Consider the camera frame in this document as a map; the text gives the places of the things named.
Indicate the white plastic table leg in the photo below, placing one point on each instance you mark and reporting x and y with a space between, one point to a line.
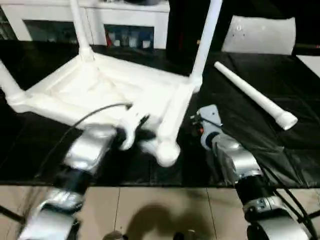
205 42
250 92
10 85
81 32

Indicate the white plastic table top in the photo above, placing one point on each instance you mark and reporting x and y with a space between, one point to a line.
100 85

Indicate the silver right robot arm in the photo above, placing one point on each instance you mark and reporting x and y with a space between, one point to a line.
240 160

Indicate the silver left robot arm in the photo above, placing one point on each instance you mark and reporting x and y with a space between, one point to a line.
87 147

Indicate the black work mat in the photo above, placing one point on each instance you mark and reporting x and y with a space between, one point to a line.
287 155

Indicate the black cabinet with gold label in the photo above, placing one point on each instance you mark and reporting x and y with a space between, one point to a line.
180 25

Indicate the dark brown rounded object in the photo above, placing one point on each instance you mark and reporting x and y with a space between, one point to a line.
112 236
185 237

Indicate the white flat board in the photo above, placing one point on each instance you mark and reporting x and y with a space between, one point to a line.
312 63

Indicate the grey rounded container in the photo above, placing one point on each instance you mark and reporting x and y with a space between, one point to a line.
147 2

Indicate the black metal rod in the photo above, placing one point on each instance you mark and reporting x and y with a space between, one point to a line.
11 214
315 212

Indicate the white cabinet with glass doors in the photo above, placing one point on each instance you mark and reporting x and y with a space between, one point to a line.
50 12

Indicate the grey curtain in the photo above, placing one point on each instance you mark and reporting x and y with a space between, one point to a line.
3 27

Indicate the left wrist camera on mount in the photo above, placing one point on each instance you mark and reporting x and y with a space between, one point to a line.
127 127

